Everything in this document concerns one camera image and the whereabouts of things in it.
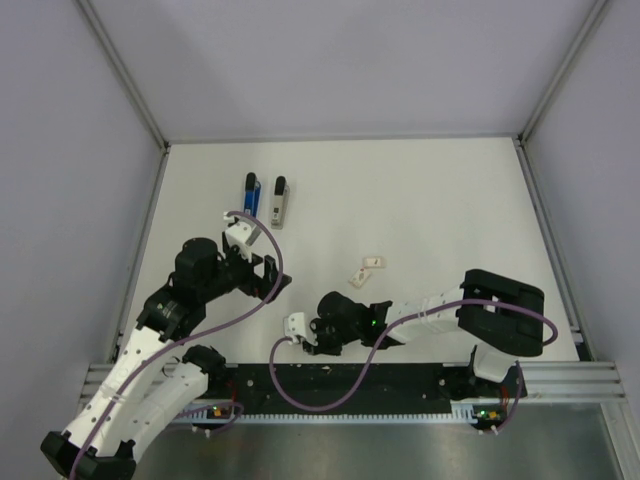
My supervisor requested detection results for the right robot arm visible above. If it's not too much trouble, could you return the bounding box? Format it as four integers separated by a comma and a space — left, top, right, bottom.
284, 269, 545, 396

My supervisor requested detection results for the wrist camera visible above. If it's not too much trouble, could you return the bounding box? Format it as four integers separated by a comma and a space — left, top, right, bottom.
223, 211, 261, 262
283, 312, 307, 344

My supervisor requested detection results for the small white staple box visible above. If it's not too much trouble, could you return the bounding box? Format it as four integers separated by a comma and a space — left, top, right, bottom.
363, 256, 387, 269

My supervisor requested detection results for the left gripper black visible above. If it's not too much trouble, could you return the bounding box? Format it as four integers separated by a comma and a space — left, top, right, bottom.
200, 240, 290, 303

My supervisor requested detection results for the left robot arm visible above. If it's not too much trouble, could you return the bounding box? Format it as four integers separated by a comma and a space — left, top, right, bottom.
41, 231, 291, 479

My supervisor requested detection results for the blue stapler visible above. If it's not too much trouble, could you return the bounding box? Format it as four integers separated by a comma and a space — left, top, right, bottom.
242, 172, 262, 218

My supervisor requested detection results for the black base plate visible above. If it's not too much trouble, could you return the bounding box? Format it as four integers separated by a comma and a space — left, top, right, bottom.
202, 363, 518, 415

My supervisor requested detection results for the white cable duct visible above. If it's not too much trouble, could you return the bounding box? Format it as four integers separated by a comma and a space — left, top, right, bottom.
174, 405, 212, 424

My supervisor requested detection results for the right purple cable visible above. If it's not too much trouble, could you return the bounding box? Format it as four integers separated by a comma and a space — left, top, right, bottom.
268, 297, 559, 436

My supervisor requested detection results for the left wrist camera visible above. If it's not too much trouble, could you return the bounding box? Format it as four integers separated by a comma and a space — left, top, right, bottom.
223, 211, 261, 262

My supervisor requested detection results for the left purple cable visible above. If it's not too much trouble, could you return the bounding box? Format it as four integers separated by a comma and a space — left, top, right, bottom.
67, 210, 285, 480

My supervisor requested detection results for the purple cable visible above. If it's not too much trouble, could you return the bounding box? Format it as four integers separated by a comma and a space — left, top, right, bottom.
268, 297, 559, 436
67, 210, 285, 480

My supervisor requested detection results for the aluminium frame rail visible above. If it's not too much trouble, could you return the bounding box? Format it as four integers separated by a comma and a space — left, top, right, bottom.
522, 362, 626, 404

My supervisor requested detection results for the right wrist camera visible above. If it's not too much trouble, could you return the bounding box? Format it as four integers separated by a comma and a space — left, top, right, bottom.
283, 312, 307, 344

